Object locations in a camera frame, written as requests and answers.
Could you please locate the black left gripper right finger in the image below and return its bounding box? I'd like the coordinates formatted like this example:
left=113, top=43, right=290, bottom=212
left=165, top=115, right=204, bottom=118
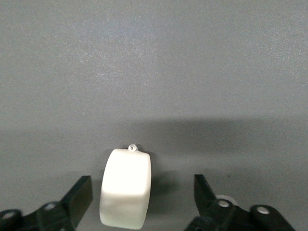
left=185, top=174, right=296, bottom=231

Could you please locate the small white cup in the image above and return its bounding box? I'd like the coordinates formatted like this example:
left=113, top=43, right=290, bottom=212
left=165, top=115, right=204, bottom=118
left=99, top=144, right=152, bottom=228

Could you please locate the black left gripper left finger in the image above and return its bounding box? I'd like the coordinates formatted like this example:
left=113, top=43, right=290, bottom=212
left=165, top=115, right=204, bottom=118
left=0, top=175, right=93, bottom=231

